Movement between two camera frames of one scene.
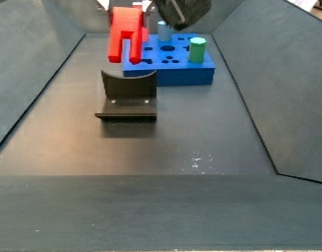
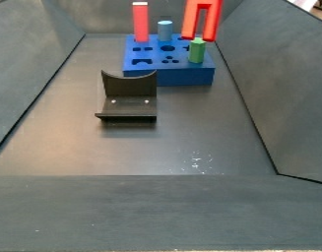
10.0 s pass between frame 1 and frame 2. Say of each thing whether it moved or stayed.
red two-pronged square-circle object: moved
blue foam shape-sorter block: stayed
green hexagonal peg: stayed
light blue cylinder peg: stayed
